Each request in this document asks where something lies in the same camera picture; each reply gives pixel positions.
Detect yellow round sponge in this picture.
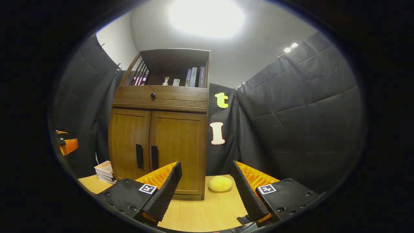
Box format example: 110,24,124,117
208,176,233,192

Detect large ceiling light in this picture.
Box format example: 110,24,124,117
168,0,246,39

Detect black door handle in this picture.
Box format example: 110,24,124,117
136,144,144,169
151,146,159,171

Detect black backdrop cloth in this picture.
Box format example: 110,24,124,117
52,31,367,194

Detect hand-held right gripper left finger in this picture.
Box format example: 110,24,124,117
94,161,182,224

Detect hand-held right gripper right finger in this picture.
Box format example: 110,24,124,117
231,160,321,226

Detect wooden double-door shoe cabinet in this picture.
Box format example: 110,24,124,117
108,49,211,200

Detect wooden shoe cabinet door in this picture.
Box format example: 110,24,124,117
108,108,152,181
149,111,207,194

